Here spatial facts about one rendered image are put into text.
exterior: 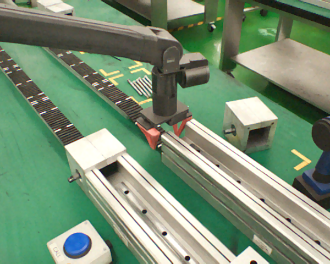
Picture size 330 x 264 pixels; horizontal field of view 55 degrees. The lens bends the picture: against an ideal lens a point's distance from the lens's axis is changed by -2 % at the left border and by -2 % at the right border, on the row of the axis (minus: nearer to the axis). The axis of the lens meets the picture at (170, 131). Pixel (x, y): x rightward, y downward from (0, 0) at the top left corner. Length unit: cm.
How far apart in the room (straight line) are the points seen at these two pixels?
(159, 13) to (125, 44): 258
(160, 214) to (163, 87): 26
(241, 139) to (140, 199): 29
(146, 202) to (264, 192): 23
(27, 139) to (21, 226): 28
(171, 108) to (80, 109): 35
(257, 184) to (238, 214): 8
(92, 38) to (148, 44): 11
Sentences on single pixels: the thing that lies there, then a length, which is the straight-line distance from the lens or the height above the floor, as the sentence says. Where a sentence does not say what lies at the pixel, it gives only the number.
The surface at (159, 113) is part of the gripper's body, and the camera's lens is 74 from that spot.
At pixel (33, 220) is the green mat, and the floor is 78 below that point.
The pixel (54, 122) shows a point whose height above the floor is 81.
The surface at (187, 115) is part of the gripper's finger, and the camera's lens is 78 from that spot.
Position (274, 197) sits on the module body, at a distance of 66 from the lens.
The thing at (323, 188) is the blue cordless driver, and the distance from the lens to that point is 70.
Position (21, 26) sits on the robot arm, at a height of 114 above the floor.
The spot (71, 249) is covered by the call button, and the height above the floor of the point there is 85.
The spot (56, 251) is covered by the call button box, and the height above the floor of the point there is 84.
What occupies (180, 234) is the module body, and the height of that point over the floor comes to 83.
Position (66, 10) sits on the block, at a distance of 155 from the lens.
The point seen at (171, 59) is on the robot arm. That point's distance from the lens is 66.
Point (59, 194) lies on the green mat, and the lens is 75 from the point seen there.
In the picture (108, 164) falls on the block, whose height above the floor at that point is 86.
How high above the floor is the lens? 132
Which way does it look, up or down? 39 degrees down
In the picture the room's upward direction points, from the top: straight up
